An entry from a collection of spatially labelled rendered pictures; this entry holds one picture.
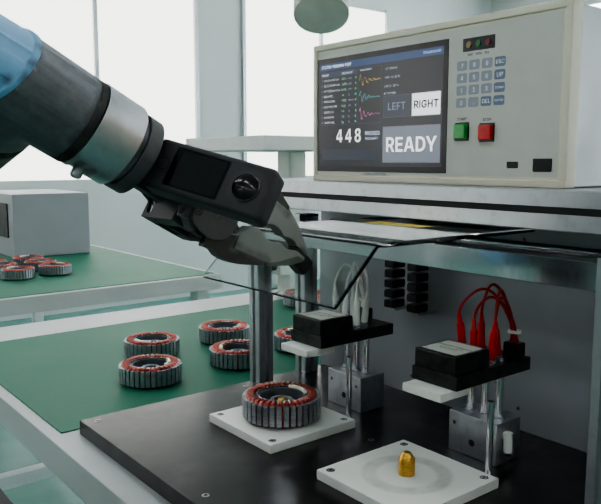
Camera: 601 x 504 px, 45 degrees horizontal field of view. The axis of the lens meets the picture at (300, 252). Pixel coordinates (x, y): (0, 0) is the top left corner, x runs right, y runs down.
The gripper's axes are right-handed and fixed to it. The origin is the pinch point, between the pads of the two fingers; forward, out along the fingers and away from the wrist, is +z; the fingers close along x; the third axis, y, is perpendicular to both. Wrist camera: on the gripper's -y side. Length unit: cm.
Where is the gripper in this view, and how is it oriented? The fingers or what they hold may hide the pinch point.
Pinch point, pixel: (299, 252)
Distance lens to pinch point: 71.9
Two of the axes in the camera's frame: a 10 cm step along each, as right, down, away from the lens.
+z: 6.8, 4.3, 6.0
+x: -3.9, 9.0, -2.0
